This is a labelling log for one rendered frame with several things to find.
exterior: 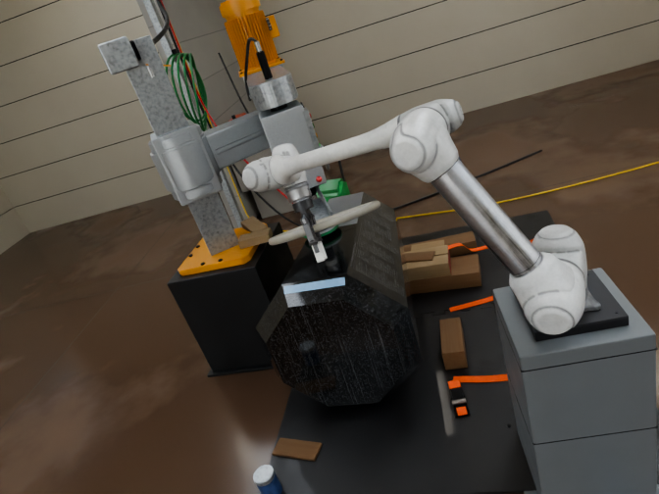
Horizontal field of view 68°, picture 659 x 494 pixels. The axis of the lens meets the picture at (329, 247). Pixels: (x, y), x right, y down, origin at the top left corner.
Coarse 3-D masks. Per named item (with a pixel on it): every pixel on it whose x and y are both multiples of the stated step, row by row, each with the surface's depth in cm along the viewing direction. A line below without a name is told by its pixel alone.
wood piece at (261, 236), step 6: (270, 228) 305; (246, 234) 307; (252, 234) 304; (258, 234) 301; (264, 234) 298; (270, 234) 301; (240, 240) 301; (246, 240) 299; (252, 240) 299; (258, 240) 299; (264, 240) 299; (240, 246) 301; (246, 246) 301
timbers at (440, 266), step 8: (432, 248) 346; (440, 248) 342; (440, 256) 333; (448, 256) 332; (408, 264) 337; (416, 264) 334; (424, 264) 331; (432, 264) 328; (440, 264) 325; (448, 264) 324; (408, 272) 333; (416, 272) 332; (424, 272) 331; (432, 272) 330; (440, 272) 328; (448, 272) 327
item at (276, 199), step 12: (252, 156) 519; (264, 156) 518; (240, 168) 526; (240, 180) 533; (252, 192) 552; (264, 192) 551; (276, 192) 550; (264, 204) 558; (276, 204) 557; (288, 204) 556; (264, 216) 565
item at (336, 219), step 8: (352, 208) 221; (360, 208) 186; (368, 208) 187; (376, 208) 192; (336, 216) 225; (344, 216) 181; (352, 216) 182; (360, 216) 186; (320, 224) 180; (328, 224) 180; (336, 224) 181; (288, 232) 218; (296, 232) 183; (304, 232) 181; (272, 240) 193; (280, 240) 188; (288, 240) 186
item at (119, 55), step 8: (112, 40) 243; (120, 40) 244; (128, 40) 247; (104, 48) 243; (112, 48) 244; (120, 48) 245; (128, 48) 246; (136, 48) 248; (104, 56) 244; (112, 56) 245; (120, 56) 246; (128, 56) 247; (136, 56) 250; (112, 64) 246; (120, 64) 247; (128, 64) 248; (136, 64) 250; (112, 72) 247; (120, 72) 249
